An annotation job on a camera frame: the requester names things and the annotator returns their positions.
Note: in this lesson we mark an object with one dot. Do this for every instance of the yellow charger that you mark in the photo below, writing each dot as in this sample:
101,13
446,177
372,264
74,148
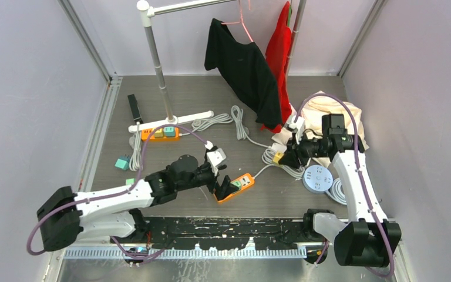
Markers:
277,157

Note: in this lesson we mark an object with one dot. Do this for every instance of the black power strip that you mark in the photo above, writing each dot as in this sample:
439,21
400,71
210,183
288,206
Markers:
134,107

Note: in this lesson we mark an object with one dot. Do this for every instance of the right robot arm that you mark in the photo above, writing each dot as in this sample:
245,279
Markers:
369,238

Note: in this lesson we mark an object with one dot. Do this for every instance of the red garment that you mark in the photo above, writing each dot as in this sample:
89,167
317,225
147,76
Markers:
276,57

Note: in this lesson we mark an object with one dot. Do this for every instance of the white power strip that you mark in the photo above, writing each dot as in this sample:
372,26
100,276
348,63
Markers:
278,147

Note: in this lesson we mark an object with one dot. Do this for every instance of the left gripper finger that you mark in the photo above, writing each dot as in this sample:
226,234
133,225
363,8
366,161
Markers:
222,194
226,183

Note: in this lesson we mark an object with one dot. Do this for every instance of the round blue socket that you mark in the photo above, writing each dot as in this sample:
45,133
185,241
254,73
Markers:
317,179

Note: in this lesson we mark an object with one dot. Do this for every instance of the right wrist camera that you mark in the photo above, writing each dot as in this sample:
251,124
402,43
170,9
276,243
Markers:
296,126

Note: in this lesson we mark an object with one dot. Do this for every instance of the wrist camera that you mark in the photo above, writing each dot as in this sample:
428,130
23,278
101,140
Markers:
296,126
215,156

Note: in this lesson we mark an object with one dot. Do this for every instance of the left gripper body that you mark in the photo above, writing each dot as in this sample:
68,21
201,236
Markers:
205,175

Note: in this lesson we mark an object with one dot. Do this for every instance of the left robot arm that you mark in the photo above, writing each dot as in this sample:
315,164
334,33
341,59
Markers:
67,217

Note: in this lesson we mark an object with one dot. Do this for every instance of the teal USB charger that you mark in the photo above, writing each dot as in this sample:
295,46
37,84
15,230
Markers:
123,163

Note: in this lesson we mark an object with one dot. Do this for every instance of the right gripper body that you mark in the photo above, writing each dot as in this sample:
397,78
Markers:
310,148

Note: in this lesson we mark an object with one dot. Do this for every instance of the black shirt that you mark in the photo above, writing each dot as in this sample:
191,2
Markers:
245,70

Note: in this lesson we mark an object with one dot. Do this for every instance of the cream cloth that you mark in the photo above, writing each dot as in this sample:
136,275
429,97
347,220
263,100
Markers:
312,113

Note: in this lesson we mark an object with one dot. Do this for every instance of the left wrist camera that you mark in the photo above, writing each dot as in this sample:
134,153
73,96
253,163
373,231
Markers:
215,156

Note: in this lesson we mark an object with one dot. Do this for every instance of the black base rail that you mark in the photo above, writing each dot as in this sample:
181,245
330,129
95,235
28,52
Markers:
184,233

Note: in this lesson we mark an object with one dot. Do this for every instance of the silver clothes rack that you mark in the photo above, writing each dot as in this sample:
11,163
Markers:
147,12

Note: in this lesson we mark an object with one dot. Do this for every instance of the orange power strip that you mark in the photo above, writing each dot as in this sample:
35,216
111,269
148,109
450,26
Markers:
145,134
247,181

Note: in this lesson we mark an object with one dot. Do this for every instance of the pink hanger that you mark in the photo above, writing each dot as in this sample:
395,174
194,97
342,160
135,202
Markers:
240,22

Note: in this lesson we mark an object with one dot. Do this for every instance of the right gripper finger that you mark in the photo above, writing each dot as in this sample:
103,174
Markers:
292,160
292,150

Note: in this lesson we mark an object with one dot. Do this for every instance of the yellow charger left strip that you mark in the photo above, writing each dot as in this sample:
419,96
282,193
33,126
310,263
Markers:
159,133

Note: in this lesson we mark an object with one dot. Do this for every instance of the teal charger left strip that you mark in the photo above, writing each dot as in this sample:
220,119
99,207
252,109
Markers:
169,132

